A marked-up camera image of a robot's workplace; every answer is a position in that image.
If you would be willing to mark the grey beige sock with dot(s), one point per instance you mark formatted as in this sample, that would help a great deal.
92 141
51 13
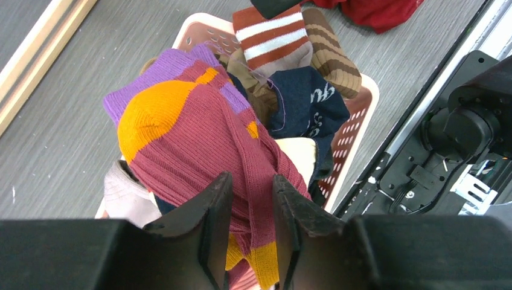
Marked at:
126 198

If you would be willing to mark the maroon purple orange striped sock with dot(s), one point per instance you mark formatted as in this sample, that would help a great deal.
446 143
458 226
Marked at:
183 122

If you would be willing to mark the red cloth on table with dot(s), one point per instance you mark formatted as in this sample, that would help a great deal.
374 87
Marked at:
379 15

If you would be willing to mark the brown striped sock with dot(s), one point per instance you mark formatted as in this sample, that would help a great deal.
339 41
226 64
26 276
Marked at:
328 57

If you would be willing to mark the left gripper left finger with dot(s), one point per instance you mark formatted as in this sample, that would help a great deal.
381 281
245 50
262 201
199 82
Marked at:
184 249

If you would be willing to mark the pink plastic basket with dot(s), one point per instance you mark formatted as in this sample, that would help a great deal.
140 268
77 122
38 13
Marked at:
201 31

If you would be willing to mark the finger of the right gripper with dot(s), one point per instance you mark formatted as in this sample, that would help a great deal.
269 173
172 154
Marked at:
272 8

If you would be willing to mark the navy blue sock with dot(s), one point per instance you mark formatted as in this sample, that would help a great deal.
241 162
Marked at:
309 109

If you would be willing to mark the wooden clothes rack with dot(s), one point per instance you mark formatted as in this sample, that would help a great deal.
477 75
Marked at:
37 52

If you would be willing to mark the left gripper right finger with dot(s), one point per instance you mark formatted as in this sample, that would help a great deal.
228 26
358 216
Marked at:
318 251

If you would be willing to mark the red white striped sock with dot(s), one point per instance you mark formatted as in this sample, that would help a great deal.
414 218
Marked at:
271 45

